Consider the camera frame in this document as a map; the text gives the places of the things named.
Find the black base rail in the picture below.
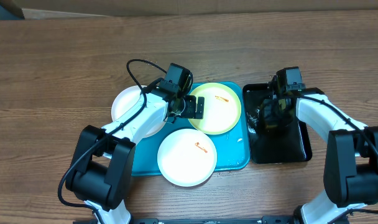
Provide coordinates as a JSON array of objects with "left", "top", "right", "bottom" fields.
[{"left": 72, "top": 214, "right": 302, "bottom": 224}]

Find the black rectangular tray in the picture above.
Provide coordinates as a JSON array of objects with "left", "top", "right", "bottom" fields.
[{"left": 242, "top": 83, "right": 312, "bottom": 164}]

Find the cardboard panel at back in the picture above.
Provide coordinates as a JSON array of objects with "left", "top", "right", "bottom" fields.
[{"left": 14, "top": 0, "right": 378, "bottom": 16}]

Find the green yellow sponge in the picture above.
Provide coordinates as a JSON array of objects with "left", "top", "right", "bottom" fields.
[{"left": 264, "top": 119, "right": 282, "bottom": 130}]

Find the white plate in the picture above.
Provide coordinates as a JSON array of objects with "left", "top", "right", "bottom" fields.
[
  {"left": 111, "top": 85, "right": 167, "bottom": 139},
  {"left": 157, "top": 129, "right": 218, "bottom": 187}
]

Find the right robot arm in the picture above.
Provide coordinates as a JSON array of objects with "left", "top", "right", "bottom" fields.
[{"left": 257, "top": 80, "right": 378, "bottom": 223}]

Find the teal plastic tray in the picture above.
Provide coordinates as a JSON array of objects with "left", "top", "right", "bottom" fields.
[{"left": 130, "top": 81, "right": 251, "bottom": 177}]

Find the lime green plate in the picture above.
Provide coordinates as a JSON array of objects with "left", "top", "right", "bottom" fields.
[{"left": 189, "top": 83, "right": 241, "bottom": 135}]

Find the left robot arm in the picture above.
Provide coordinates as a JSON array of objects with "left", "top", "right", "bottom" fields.
[{"left": 57, "top": 78, "right": 205, "bottom": 223}]

